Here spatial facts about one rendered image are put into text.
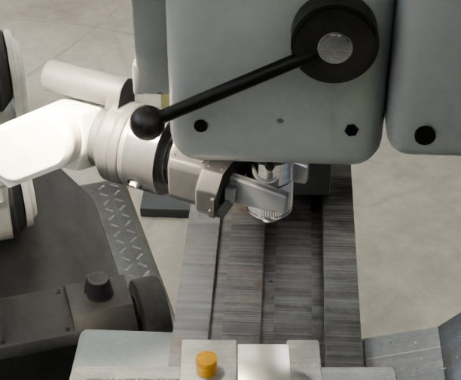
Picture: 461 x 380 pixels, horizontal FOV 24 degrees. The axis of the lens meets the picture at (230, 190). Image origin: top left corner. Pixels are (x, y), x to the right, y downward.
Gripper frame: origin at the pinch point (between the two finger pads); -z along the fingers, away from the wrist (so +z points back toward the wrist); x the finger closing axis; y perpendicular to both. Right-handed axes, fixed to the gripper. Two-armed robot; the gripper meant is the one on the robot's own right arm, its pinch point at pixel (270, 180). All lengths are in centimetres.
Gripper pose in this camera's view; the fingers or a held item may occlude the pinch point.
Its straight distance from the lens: 110.4
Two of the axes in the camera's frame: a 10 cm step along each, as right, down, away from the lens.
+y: -0.1, 8.1, 5.9
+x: 4.1, -5.3, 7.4
